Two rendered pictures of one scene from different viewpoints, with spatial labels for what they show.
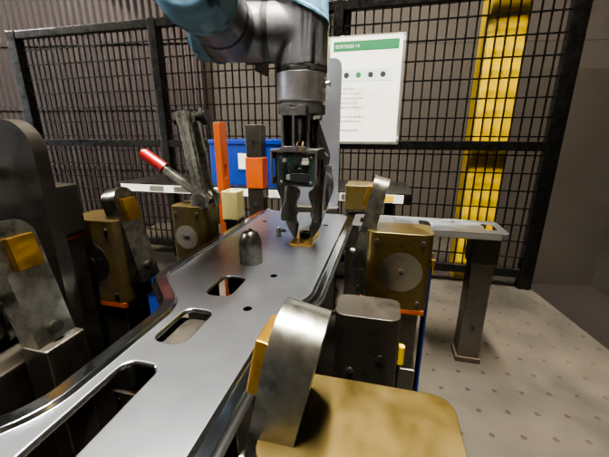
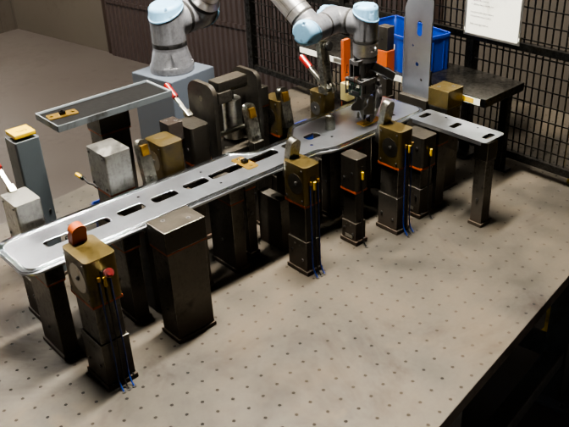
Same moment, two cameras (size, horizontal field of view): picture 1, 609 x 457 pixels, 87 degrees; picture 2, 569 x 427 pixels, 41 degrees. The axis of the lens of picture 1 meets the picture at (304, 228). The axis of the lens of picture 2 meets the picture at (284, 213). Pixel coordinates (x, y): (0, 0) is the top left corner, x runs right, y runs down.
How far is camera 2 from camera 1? 1.94 m
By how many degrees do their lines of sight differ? 36
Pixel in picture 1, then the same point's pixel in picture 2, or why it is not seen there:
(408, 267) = (392, 146)
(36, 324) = (252, 135)
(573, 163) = not seen: outside the picture
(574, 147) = not seen: outside the picture
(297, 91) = (357, 53)
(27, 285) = (251, 123)
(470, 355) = (476, 221)
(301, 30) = (359, 29)
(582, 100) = not seen: outside the picture
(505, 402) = (466, 242)
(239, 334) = (303, 150)
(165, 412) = (277, 159)
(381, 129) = (506, 30)
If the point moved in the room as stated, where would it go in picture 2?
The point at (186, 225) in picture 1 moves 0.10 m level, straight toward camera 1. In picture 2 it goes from (315, 102) to (308, 113)
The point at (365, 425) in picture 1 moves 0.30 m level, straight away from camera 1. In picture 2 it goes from (301, 160) to (377, 128)
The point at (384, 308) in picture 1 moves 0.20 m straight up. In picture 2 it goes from (358, 156) to (358, 91)
